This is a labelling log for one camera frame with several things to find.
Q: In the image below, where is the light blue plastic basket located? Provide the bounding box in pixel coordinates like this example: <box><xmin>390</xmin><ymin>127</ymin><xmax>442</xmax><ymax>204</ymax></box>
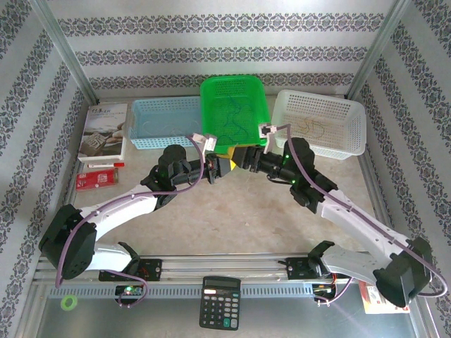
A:
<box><xmin>128</xmin><ymin>96</ymin><xmax>204</xmax><ymax>151</ymax></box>

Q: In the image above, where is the green plastic basket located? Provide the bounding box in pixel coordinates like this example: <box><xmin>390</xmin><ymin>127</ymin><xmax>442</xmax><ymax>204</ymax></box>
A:
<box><xmin>199</xmin><ymin>75</ymin><xmax>272</xmax><ymax>156</ymax></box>

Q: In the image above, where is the white plastic basket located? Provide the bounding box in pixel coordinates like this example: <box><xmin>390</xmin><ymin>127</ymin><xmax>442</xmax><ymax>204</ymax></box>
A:
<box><xmin>273</xmin><ymin>89</ymin><xmax>367</xmax><ymax>161</ymax></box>

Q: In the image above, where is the red cardboard box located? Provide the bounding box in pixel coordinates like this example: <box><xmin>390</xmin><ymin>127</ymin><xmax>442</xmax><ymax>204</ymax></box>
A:
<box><xmin>75</xmin><ymin>168</ymin><xmax>120</xmax><ymax>192</ymax></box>

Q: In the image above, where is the white paperback book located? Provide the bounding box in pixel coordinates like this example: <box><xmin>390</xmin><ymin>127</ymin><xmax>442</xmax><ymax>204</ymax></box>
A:
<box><xmin>77</xmin><ymin>101</ymin><xmax>130</xmax><ymax>163</ymax></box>

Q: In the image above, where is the black desk calculator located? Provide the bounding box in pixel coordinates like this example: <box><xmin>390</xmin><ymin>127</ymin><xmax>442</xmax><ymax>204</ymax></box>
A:
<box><xmin>199</xmin><ymin>275</ymin><xmax>242</xmax><ymax>331</ymax></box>

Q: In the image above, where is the red blister pack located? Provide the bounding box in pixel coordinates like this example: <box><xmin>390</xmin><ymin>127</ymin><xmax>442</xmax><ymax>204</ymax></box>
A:
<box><xmin>358</xmin><ymin>280</ymin><xmax>412</xmax><ymax>315</ymax></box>

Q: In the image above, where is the grey metal shelf panel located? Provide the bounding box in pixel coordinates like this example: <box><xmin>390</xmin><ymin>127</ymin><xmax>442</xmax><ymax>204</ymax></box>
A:
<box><xmin>13</xmin><ymin>281</ymin><xmax>438</xmax><ymax>338</ymax></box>

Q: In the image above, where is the green tape roll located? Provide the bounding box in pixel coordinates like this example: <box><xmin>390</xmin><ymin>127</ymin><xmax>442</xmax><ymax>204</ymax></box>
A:
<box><xmin>60</xmin><ymin>294</ymin><xmax>78</xmax><ymax>312</ymax></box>

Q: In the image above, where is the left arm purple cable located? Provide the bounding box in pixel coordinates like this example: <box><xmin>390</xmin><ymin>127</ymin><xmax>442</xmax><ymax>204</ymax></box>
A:
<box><xmin>55</xmin><ymin>135</ymin><xmax>206</xmax><ymax>309</ymax></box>

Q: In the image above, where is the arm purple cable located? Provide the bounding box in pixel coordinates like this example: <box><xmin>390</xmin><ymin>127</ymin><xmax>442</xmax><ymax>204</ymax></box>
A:
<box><xmin>55</xmin><ymin>135</ymin><xmax>206</xmax><ymax>309</ymax></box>
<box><xmin>273</xmin><ymin>123</ymin><xmax>449</xmax><ymax>307</ymax></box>

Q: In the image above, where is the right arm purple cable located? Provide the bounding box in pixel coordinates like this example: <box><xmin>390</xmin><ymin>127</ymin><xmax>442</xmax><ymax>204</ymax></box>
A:
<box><xmin>273</xmin><ymin>123</ymin><xmax>449</xmax><ymax>307</ymax></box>

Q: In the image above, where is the aluminium mounting rail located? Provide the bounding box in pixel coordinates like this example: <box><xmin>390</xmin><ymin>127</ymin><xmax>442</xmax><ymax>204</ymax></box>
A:
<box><xmin>33</xmin><ymin>253</ymin><xmax>419</xmax><ymax>282</ymax></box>

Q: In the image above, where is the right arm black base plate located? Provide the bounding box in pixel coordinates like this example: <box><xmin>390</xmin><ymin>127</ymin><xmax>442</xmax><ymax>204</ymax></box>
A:
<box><xmin>285</xmin><ymin>256</ymin><xmax>352</xmax><ymax>282</ymax></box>

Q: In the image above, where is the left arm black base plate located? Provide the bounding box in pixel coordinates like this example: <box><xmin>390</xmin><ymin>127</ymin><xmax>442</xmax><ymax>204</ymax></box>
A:
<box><xmin>98</xmin><ymin>258</ymin><xmax>163</xmax><ymax>282</ymax></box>

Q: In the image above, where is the grey slotted cable duct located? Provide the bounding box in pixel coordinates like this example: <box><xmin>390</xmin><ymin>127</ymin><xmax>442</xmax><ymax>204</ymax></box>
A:
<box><xmin>47</xmin><ymin>283</ymin><xmax>318</xmax><ymax>299</ymax></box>

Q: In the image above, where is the aluminium frame post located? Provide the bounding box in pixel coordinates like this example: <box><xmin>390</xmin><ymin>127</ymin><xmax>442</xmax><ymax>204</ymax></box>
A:
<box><xmin>30</xmin><ymin>0</ymin><xmax>99</xmax><ymax>105</ymax></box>
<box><xmin>345</xmin><ymin>0</ymin><xmax>413</xmax><ymax>99</ymax></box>

